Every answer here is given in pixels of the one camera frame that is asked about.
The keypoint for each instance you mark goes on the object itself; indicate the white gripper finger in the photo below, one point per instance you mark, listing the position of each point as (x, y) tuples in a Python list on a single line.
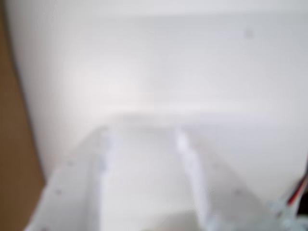
[(72, 187), (223, 197)]

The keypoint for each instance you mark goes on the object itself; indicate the brown cardboard box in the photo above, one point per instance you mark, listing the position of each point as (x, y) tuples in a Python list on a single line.
[(14, 120)]

